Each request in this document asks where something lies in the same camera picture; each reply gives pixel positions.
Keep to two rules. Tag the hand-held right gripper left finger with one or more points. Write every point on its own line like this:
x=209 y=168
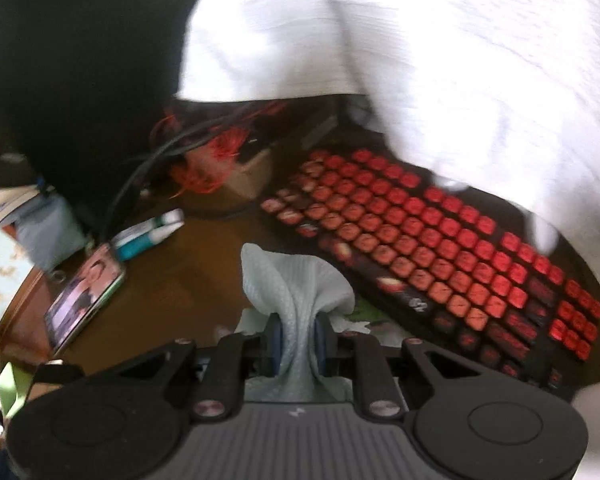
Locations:
x=276 y=347

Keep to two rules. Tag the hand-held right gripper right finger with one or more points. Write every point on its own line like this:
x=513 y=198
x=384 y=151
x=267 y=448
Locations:
x=321 y=347

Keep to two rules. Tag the light blue waffle cloth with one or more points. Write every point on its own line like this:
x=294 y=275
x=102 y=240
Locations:
x=300 y=280

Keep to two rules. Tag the green leaf printed sheet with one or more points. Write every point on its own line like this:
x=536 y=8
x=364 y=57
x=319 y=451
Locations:
x=367 y=312

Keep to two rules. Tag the black keyboard red keys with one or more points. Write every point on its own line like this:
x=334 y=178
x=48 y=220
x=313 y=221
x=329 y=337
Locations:
x=430 y=250

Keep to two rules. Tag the teal tube white cap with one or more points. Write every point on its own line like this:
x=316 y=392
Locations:
x=140 y=246

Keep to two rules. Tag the cardboard box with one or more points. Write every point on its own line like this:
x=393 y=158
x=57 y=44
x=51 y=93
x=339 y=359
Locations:
x=250 y=175

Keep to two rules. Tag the smartphone with lit screen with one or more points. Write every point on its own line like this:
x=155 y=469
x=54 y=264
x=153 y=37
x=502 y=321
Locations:
x=80 y=300

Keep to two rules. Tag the pale blue plastic bag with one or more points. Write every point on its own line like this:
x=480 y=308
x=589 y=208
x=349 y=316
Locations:
x=50 y=235

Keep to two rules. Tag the bright green cloth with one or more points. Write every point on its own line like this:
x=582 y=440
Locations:
x=15 y=390

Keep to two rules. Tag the white terry towel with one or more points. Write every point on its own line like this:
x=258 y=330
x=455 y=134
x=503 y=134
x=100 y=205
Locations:
x=405 y=60

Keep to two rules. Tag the stack of papers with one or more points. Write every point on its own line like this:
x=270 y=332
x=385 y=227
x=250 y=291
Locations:
x=10 y=205

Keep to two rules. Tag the black computer tower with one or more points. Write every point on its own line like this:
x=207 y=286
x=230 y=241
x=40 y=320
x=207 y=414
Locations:
x=80 y=85

